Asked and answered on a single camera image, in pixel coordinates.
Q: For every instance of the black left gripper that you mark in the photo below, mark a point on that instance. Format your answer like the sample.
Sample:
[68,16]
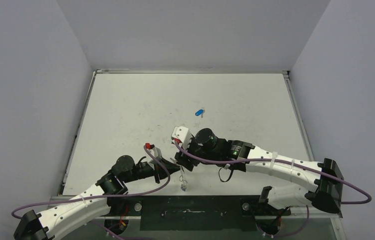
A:
[156,171]

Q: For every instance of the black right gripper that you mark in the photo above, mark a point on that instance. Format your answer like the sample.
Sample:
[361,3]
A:
[188,158]

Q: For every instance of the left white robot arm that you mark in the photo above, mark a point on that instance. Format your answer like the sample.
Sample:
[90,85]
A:
[65,217]

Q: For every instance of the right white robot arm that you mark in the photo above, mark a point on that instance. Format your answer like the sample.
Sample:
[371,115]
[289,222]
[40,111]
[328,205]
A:
[314,183]

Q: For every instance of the loose blue key tag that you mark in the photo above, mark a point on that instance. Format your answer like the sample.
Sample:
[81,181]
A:
[200,112]

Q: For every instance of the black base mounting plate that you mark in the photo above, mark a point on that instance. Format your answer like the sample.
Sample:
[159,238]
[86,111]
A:
[193,213]

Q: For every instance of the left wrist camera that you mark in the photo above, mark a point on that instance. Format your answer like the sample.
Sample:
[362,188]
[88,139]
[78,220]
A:
[153,152]

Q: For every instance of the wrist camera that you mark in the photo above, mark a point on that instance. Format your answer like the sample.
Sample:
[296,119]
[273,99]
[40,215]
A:
[183,135]
[153,152]

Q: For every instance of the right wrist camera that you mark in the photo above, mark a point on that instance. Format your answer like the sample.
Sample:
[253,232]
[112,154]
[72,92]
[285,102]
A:
[183,135]

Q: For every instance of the aluminium table frame rail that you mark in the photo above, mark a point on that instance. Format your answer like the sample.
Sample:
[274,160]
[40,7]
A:
[298,116]

